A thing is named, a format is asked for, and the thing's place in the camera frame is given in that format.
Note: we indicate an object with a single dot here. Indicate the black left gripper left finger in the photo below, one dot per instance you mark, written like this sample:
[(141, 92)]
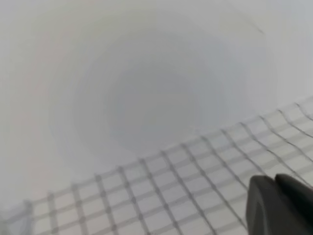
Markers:
[(268, 211)]

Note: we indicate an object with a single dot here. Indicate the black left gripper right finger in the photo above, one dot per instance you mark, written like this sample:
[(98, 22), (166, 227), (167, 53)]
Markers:
[(300, 199)]

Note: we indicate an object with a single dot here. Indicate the white black grid tablecloth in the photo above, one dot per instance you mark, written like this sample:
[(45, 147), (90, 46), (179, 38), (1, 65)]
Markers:
[(194, 188)]

